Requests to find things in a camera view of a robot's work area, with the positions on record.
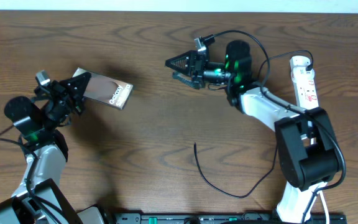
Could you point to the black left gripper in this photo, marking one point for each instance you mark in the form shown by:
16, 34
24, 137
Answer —
62, 94

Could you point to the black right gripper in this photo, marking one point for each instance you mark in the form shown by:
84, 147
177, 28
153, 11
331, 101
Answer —
195, 59

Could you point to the Galaxy smartphone with bronze screen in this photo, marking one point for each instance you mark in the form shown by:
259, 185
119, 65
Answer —
103, 89

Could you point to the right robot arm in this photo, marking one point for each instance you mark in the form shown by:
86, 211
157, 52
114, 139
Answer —
306, 147

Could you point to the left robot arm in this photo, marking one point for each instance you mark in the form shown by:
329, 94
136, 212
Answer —
38, 198

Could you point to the white USB charger plug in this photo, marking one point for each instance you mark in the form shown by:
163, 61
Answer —
299, 69

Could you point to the white power strip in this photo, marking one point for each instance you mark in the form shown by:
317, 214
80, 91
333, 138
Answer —
306, 95

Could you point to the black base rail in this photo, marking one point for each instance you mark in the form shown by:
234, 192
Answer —
194, 218

